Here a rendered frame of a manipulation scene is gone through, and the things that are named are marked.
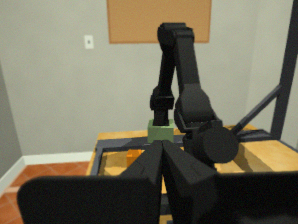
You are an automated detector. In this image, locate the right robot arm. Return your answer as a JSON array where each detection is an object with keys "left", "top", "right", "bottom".
[{"left": 150, "top": 22, "right": 239, "bottom": 164}]

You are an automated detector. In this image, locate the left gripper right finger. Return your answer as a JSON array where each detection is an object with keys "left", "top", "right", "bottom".
[{"left": 161, "top": 140, "right": 298, "bottom": 224}]

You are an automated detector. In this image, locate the orange cube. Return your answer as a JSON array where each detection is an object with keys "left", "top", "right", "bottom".
[{"left": 126, "top": 149, "right": 142, "bottom": 168}]

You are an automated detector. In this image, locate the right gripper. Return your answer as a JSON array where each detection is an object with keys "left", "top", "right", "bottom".
[{"left": 160, "top": 163, "right": 217, "bottom": 216}]

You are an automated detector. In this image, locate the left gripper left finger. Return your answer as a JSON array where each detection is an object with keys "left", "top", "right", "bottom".
[{"left": 16, "top": 140, "right": 163, "bottom": 224}]

